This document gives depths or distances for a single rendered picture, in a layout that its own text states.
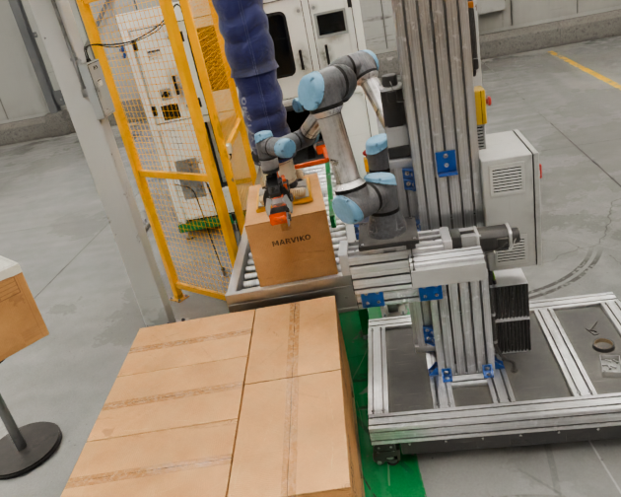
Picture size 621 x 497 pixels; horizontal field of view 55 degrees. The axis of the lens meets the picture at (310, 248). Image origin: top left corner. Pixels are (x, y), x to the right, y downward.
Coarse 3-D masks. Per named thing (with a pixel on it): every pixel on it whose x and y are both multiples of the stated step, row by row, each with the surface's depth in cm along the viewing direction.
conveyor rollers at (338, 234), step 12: (312, 168) 489; (324, 168) 480; (324, 180) 449; (324, 192) 431; (336, 216) 382; (336, 228) 366; (336, 240) 349; (336, 252) 333; (252, 264) 345; (252, 276) 328; (252, 288) 313
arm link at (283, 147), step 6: (270, 138) 236; (276, 138) 234; (282, 138) 231; (288, 138) 232; (294, 138) 234; (270, 144) 233; (276, 144) 231; (282, 144) 229; (288, 144) 230; (294, 144) 232; (300, 144) 236; (270, 150) 234; (276, 150) 231; (282, 150) 229; (288, 150) 230; (294, 150) 232; (276, 156) 235; (282, 156) 231; (288, 156) 231
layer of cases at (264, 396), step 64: (192, 320) 295; (256, 320) 283; (320, 320) 272; (128, 384) 256; (192, 384) 247; (256, 384) 239; (320, 384) 231; (128, 448) 218; (192, 448) 212; (256, 448) 206; (320, 448) 200
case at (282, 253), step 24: (312, 192) 310; (264, 216) 292; (312, 216) 286; (264, 240) 289; (288, 240) 290; (312, 240) 291; (264, 264) 295; (288, 264) 296; (312, 264) 296; (336, 264) 298
